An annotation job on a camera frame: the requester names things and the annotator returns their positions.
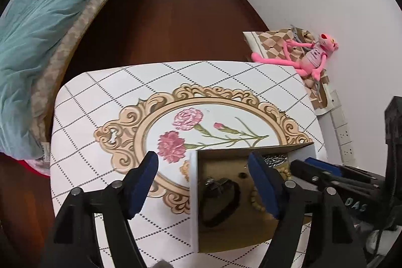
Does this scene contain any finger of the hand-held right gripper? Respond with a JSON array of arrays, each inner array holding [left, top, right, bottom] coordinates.
[[305, 157, 385, 185], [290, 160, 382, 196]]

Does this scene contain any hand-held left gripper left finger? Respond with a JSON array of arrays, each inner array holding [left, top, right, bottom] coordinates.
[[44, 151, 159, 268]]

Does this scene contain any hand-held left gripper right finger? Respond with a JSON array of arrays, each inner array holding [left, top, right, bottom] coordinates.
[[247, 151, 366, 268]]

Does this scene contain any wooden bead bracelet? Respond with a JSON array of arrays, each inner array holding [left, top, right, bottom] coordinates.
[[249, 163, 294, 221]]

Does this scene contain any thick silver chain bracelet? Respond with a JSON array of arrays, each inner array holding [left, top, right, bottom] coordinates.
[[262, 153, 288, 166]]

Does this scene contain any white cardboard box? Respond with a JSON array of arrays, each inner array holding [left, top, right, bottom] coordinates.
[[189, 142, 315, 253]]

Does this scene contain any black smart band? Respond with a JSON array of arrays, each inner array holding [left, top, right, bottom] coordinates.
[[201, 177, 242, 228]]

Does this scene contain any white power strip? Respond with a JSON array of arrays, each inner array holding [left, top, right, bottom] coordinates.
[[328, 90, 355, 163]]

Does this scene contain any white printed tablecloth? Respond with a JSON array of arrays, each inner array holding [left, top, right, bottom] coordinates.
[[50, 60, 327, 268]]

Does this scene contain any pink checked sheet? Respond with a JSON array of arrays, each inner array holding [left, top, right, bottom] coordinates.
[[30, 142, 51, 176]]

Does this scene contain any pink plush toy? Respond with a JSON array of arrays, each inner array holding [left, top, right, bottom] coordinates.
[[251, 33, 340, 80]]

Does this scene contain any red blanket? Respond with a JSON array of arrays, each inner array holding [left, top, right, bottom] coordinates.
[[19, 158, 51, 177]]

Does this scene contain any brown checkered cushion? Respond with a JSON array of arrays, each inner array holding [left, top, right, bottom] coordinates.
[[243, 25, 333, 115]]

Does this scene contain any light blue quilt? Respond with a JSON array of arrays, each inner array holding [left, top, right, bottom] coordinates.
[[0, 0, 148, 160]]

